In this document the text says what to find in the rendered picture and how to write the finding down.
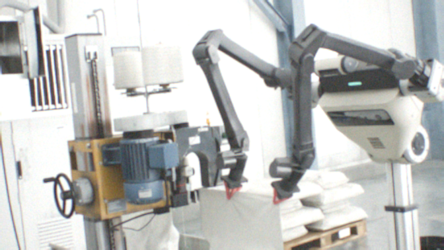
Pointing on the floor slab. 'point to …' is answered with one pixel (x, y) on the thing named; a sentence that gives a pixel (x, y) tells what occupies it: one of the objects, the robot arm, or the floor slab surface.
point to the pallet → (322, 239)
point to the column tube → (90, 125)
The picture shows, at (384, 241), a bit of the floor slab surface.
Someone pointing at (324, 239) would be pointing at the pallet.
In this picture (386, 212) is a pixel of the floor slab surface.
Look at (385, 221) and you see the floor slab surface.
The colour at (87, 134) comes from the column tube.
